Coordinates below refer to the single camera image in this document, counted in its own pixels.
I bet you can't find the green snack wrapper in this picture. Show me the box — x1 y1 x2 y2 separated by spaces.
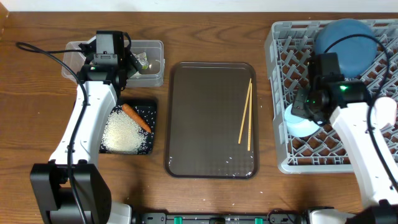
134 52 149 70

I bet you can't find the light blue bowl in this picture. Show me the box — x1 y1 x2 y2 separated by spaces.
284 105 320 138

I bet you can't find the orange carrot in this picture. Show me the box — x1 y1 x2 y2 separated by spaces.
121 104 152 133

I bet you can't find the dark blue plate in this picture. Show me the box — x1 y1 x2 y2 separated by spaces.
314 19 377 78

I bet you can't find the white cup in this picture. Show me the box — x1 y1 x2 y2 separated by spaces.
374 96 397 129

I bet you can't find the wooden chopstick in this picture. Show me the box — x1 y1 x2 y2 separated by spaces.
238 78 252 144
247 83 252 151

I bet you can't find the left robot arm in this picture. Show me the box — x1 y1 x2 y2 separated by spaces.
30 30 142 223

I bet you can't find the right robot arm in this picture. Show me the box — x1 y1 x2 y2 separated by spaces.
292 53 397 223

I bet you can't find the grey dishwasher rack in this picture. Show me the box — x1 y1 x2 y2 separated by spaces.
264 19 397 174

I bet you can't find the clear plastic bin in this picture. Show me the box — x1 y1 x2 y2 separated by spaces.
61 40 165 88

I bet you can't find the black tray bin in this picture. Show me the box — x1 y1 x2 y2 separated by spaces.
73 98 157 156

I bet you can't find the pile of white rice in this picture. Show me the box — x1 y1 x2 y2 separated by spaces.
101 110 147 154

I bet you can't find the brown serving tray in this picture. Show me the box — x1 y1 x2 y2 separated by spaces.
165 62 259 179

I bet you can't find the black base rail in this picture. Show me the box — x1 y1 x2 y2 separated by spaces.
130 212 309 224

